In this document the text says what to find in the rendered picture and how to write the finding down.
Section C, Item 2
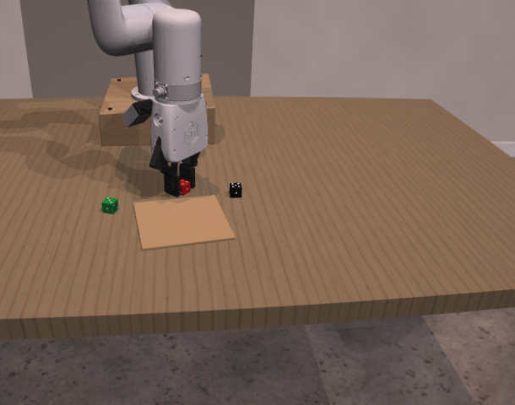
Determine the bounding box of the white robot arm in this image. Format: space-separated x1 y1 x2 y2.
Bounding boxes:
87 0 202 127

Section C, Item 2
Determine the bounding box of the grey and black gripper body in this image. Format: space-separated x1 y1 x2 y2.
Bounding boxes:
150 94 209 164

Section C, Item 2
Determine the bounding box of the red die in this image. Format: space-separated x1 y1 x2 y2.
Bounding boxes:
180 179 190 196

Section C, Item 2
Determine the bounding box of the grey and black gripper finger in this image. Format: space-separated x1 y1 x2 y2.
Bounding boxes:
179 152 200 188
149 137 181 197

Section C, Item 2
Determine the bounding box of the green die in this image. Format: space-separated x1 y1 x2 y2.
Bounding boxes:
102 197 118 214

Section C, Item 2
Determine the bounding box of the tan flat mat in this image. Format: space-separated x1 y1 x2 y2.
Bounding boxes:
133 195 236 251

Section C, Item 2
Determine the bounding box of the black die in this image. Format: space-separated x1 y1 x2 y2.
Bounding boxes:
230 183 242 197

